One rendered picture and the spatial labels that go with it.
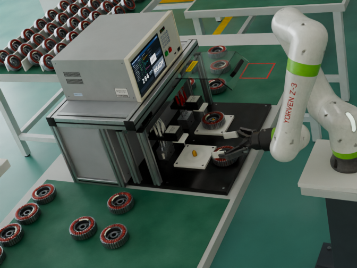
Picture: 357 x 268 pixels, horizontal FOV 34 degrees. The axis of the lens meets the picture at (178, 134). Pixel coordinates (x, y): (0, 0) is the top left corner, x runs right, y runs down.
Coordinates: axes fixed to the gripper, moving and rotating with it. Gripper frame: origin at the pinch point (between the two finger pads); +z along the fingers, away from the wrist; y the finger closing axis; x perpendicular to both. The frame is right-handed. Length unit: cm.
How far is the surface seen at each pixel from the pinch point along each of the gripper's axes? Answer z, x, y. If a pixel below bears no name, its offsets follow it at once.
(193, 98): 19.1, 11.3, 24.2
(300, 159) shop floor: 17, -83, 96
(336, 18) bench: -10, -24, 160
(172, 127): 19.7, 11.5, 0.9
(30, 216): 72, 8, -49
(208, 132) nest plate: 14.7, -3.8, 16.9
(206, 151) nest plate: 10.4, -4.6, 3.2
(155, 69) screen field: 19.4, 36.7, 8.8
